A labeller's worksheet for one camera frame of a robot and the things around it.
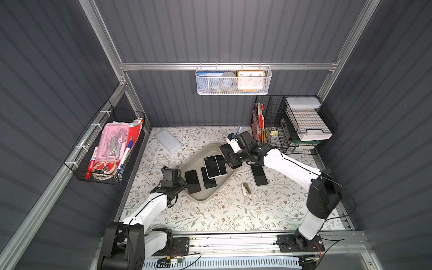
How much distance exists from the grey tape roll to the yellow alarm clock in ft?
0.07

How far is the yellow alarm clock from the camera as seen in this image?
2.93ft

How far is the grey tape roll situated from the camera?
873 mm
